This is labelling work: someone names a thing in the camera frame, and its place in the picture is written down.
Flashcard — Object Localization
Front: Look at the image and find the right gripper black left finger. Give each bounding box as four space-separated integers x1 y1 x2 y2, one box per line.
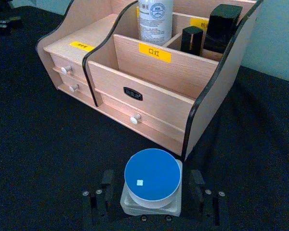
81 169 115 227

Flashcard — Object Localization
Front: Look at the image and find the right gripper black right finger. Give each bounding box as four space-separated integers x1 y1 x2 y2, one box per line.
188 169 228 227

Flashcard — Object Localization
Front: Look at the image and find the frosted jar with blue lid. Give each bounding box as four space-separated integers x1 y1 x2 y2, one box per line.
120 148 184 216

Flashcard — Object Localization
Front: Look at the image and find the small upper organizer drawer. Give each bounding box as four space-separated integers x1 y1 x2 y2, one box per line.
49 53 88 82

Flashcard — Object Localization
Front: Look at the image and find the small organizer drawer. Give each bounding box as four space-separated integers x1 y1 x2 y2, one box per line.
58 73 95 100
49 53 88 82

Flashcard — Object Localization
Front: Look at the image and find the wide organizer drawer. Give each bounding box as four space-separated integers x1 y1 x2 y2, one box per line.
94 89 185 143

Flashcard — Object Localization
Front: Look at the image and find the black table cloth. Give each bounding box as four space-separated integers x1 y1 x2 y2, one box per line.
0 6 289 231

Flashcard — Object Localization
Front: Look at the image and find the pink wooden desk organizer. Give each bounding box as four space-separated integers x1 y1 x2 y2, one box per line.
36 0 264 162

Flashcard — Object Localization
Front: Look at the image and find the small lower organizer drawer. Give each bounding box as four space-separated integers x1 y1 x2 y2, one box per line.
58 73 95 100

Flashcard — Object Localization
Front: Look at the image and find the small black rectangular box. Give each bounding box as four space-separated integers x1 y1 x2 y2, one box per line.
180 26 204 57

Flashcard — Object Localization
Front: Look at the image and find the white plastic spray bottle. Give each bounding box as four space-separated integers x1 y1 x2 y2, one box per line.
137 0 174 47

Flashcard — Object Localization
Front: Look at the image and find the tall black rectangular box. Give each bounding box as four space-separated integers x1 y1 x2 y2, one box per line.
203 4 244 55

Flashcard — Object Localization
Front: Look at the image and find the pale grey wall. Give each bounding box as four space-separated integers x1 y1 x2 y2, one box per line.
13 0 289 84

